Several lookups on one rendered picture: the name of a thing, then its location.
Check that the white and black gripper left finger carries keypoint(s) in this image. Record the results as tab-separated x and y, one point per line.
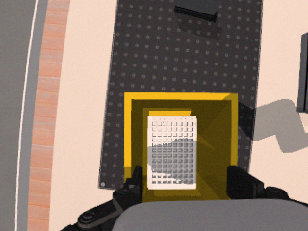
103	217

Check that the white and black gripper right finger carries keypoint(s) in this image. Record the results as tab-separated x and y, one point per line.
242	185

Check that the yellow plastics bin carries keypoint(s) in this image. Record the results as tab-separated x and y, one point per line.
217	139

